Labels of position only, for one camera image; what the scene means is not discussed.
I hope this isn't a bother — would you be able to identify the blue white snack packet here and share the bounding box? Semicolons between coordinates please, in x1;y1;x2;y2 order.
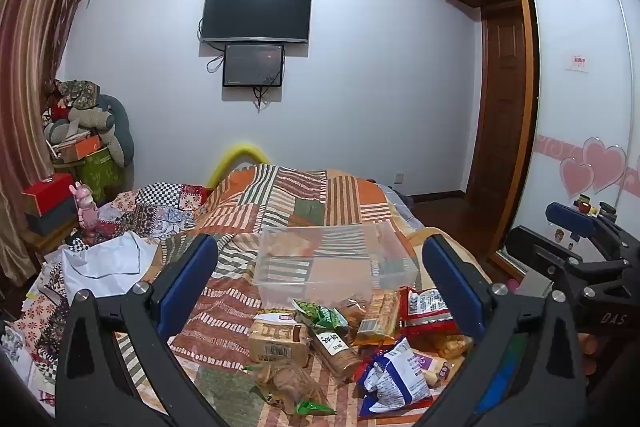
359;338;435;417

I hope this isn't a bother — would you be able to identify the red snack packet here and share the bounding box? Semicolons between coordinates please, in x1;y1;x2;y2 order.
399;286;475;348

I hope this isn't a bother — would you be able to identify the person's right hand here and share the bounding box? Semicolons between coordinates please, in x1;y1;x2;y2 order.
579;332;602;377

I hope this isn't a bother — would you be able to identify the pink llama toy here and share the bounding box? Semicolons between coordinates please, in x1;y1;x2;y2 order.
74;181;100;235

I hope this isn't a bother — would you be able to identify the clear packet of fried balls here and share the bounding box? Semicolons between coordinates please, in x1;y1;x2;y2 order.
431;332;475;362

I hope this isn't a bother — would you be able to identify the black wall television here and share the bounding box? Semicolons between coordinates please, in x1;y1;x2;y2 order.
199;0;313;44

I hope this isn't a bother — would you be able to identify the white cloth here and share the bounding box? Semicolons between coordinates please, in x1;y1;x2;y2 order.
61;231;157;299

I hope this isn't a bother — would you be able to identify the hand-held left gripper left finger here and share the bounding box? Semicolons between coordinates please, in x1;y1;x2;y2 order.
55;233;222;427

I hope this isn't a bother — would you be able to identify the green pea packet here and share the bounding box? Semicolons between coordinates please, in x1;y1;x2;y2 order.
292;298;350;334

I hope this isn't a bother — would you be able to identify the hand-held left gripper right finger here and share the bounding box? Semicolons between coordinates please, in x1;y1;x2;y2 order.
414;235;587;427

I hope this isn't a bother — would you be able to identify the white heart wardrobe door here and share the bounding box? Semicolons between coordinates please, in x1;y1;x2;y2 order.
500;0;640;268

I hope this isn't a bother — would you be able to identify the orange cardboard box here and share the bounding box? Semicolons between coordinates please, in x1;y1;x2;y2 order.
56;134;103;162

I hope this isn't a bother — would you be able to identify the striped brown curtain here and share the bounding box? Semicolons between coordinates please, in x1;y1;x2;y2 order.
0;0;103;268

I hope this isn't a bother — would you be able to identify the orange cracker packet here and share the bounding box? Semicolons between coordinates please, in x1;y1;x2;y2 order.
356;291;402;347

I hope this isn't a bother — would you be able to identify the brown biscuit packet white label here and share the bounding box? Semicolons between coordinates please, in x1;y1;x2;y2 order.
309;321;363;382

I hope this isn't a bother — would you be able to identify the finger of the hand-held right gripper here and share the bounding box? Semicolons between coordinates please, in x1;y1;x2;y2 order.
546;201;640;259
503;225;637;304

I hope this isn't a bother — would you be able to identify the patterned plush toy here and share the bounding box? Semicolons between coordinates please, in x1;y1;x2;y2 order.
47;79;103;122

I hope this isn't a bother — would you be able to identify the clear pastry packet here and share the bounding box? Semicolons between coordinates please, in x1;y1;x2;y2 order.
256;363;337;417

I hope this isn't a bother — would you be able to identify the clear plastic container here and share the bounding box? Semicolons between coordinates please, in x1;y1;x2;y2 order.
252;221;422;304

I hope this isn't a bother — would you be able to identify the striped patchwork blanket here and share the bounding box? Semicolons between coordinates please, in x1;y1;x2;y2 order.
115;163;481;427

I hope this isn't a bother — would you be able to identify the red box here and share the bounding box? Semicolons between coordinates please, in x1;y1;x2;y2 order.
21;173;77;217

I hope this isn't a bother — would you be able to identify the purple label roll packet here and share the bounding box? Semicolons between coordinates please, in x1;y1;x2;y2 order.
414;351;465;389

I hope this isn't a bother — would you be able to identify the dark grey box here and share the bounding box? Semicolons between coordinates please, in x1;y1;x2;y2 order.
25;199;80;238

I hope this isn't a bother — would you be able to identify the brown wooden door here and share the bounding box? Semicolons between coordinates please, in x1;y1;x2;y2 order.
465;3;528;198

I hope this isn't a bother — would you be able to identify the pale blue bedding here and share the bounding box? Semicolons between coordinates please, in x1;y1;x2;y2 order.
382;186;427;229

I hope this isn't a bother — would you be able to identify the yellow foam tube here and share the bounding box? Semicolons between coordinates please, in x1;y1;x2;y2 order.
206;143;273;188

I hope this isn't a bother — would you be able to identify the small black wall monitor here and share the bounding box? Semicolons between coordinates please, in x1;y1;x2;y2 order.
222;43;286;88

